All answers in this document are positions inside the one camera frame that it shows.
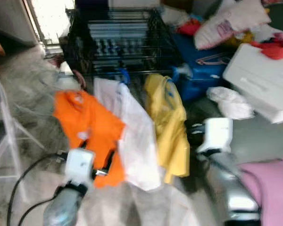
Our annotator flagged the orange shirt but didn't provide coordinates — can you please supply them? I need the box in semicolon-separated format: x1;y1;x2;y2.
53;89;126;188

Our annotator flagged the yellow shirt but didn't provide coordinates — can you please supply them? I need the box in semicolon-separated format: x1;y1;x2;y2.
144;73;190;184

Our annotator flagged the pink plastic hanger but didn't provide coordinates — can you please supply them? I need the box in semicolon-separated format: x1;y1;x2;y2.
196;54;229;65

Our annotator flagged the white shirt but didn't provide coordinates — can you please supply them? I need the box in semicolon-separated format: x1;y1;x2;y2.
93;78;162;191

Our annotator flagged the white crumpled cloth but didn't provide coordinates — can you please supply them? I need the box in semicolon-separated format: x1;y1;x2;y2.
207;86;254;120

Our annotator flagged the grey green sofa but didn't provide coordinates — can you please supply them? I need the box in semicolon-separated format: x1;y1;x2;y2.
184;97;283;226

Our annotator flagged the white folding chair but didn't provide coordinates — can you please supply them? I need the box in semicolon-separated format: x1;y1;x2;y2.
0;73;45;203

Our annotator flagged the white printer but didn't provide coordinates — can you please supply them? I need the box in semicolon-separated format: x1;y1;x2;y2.
223;43;283;124

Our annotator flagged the black drying rack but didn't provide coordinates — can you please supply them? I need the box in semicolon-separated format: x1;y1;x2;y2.
65;7;182;90

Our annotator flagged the yellow bag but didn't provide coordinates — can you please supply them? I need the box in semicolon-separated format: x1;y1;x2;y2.
226;31;255;48

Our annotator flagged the red cloth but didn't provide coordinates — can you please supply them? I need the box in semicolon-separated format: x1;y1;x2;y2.
177;18;201;36
251;40;283;60

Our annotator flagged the white pink pillow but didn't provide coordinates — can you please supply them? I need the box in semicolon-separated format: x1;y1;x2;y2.
193;0;272;50

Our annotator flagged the bright window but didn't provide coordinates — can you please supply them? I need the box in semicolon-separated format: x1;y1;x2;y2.
31;0;76;45

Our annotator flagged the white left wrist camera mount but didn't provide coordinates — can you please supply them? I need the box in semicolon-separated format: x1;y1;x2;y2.
65;148;96;186

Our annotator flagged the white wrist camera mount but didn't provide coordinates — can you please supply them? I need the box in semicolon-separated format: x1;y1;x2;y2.
65;148;96;186
197;118;234;153

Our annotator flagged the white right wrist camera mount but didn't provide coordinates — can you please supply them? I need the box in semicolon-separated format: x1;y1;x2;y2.
197;118;234;153

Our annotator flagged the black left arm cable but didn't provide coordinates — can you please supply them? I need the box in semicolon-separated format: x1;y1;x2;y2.
18;195;57;226
7;153;69;226

